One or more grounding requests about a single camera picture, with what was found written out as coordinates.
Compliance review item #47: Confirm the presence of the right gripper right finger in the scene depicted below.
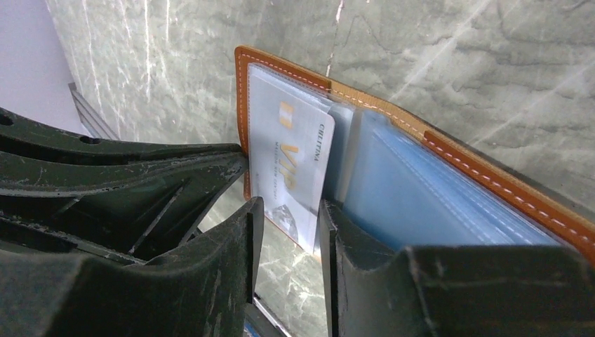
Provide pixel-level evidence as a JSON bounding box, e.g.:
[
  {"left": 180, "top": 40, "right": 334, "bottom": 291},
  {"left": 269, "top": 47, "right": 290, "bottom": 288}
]
[{"left": 319, "top": 200, "right": 594, "bottom": 336}]

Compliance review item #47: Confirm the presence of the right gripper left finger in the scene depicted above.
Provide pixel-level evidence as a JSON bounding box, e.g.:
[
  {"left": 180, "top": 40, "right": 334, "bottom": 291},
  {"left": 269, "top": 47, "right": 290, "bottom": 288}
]
[{"left": 1, "top": 197, "right": 264, "bottom": 336}]

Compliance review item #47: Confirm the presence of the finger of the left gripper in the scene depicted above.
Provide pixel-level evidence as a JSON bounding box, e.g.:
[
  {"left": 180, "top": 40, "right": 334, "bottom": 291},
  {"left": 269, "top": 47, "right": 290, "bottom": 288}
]
[
  {"left": 1, "top": 152, "right": 247, "bottom": 264},
  {"left": 1, "top": 108, "right": 244, "bottom": 166}
]

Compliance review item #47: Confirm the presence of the brown leather card holder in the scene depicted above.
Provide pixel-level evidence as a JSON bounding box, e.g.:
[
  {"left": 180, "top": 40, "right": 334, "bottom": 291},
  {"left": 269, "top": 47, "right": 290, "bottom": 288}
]
[{"left": 234, "top": 46, "right": 594, "bottom": 261}]

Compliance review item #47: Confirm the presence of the silver VIP credit card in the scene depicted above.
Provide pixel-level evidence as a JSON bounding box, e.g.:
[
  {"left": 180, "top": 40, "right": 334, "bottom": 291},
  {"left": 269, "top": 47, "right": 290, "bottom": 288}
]
[{"left": 248, "top": 69, "right": 335, "bottom": 253}]

